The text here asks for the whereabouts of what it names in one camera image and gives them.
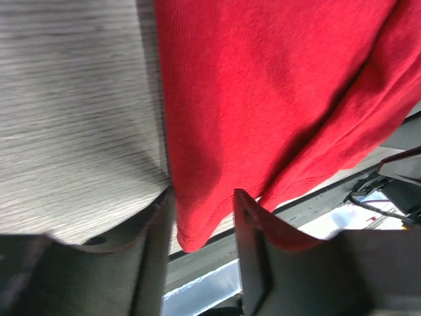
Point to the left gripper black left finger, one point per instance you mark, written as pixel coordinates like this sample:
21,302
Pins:
119,272

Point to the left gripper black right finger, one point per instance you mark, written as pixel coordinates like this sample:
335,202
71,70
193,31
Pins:
357,272

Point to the red t shirt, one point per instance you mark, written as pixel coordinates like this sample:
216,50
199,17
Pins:
275,97

